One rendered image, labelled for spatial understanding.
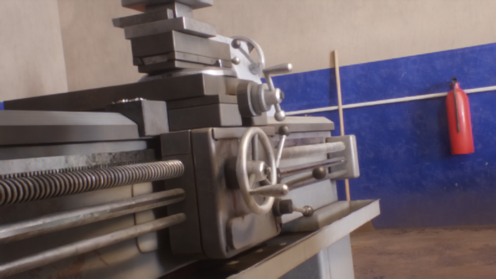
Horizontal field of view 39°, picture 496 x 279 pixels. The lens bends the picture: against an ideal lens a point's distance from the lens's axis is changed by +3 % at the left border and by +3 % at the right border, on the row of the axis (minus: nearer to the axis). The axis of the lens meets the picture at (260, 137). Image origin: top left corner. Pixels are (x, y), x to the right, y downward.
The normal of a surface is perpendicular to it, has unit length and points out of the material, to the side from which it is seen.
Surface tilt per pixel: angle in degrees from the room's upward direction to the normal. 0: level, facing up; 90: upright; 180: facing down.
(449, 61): 90
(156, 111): 90
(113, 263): 90
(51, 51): 90
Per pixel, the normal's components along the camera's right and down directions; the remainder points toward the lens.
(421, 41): -0.37, 0.02
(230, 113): 0.93, -0.10
